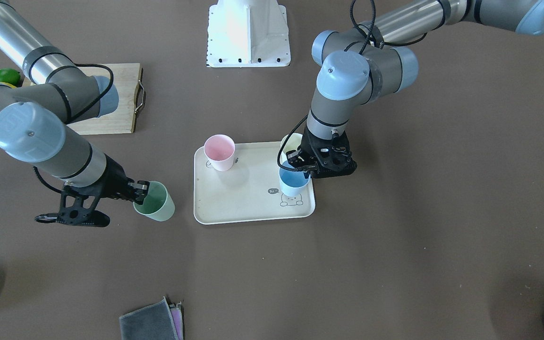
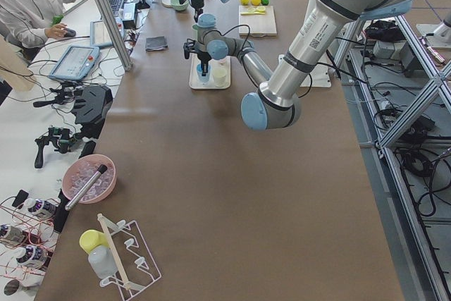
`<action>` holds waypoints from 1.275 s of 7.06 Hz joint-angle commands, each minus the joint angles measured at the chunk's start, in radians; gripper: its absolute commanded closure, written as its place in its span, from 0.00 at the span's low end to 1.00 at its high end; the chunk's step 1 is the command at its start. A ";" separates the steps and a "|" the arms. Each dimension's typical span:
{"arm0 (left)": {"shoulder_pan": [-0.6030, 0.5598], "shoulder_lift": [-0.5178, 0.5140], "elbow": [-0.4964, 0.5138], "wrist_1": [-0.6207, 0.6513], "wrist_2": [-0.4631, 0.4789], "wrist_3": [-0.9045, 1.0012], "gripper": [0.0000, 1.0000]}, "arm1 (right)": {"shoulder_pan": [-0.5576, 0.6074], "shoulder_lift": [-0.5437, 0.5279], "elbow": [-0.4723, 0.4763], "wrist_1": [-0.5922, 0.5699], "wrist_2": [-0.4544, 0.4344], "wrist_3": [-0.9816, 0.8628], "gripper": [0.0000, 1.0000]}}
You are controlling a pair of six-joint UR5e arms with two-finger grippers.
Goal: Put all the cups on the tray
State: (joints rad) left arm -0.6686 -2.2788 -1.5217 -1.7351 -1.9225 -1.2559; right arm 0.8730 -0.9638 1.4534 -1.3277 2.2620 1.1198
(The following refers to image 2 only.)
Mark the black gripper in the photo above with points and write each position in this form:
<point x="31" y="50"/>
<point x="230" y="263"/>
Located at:
<point x="197" y="2"/>
<point x="203" y="56"/>

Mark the blue plastic cup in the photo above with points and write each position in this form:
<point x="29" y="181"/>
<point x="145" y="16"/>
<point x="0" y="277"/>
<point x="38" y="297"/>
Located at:
<point x="203" y="79"/>

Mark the cream plastic cup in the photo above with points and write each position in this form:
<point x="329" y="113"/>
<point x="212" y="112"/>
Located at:
<point x="219" y="76"/>

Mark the cream rabbit tray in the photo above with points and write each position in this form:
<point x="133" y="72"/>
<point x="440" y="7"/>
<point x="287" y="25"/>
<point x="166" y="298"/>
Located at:
<point x="195" y="66"/>

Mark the green bowl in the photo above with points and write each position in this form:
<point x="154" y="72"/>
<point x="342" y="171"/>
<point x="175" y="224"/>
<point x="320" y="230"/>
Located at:
<point x="179" y="5"/>

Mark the yellow plastic knife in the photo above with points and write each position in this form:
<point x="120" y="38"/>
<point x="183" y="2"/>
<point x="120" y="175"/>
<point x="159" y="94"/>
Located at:
<point x="249" y="13"/>

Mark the grey folded cloth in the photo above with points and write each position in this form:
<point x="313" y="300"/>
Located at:
<point x="156" y="43"/>

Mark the wooden cutting board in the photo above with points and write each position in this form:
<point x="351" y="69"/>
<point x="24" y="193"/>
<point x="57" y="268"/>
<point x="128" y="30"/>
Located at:
<point x="257" y="25"/>

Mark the blue teach pendant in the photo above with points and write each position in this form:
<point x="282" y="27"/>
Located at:
<point x="75" y="63"/>
<point x="99" y="35"/>

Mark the black stand base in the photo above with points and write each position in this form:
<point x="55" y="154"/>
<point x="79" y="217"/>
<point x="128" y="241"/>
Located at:
<point x="90" y="109"/>

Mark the metal muddler in bowl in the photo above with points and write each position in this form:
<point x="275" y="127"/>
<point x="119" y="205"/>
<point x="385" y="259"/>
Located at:
<point x="87" y="186"/>

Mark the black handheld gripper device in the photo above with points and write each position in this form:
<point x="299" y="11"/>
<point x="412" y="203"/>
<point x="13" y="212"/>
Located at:
<point x="62" y="139"/>

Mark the seated person in white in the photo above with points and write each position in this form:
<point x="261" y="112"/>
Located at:
<point x="31" y="22"/>

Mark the yellow cup on rack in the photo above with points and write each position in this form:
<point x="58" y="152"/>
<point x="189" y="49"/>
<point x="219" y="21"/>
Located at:
<point x="91" y="239"/>

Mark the clear cup on rack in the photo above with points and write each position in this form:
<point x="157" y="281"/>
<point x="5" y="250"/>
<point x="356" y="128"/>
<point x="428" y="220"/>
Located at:
<point x="102" y="262"/>

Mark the aluminium frame post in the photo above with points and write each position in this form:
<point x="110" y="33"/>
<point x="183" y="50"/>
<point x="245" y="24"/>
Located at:
<point x="114" y="34"/>

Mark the white wire cup rack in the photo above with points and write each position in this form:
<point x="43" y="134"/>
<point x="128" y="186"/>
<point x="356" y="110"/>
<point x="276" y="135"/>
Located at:
<point x="137" y="267"/>

